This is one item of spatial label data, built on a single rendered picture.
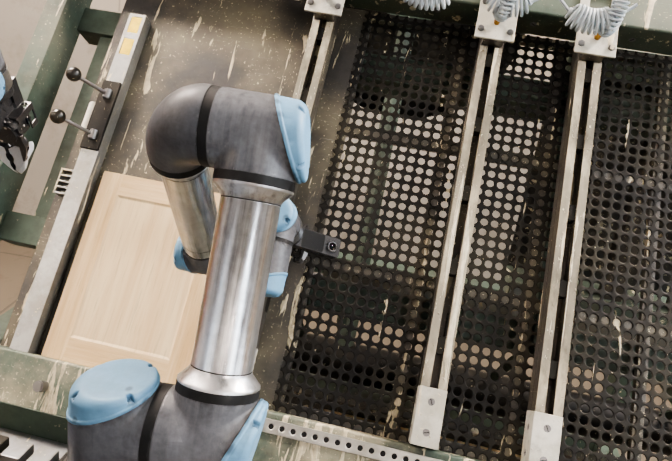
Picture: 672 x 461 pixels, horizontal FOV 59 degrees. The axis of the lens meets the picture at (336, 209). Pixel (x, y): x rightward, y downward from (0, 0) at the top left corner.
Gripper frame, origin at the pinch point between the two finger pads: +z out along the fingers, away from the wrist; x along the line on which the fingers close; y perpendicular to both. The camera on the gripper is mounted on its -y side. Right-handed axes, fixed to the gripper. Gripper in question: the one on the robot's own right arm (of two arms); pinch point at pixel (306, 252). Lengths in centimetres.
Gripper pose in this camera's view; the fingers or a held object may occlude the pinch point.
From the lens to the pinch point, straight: 148.6
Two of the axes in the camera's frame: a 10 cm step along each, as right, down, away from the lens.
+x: -2.1, 9.4, -2.7
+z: 0.7, 2.9, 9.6
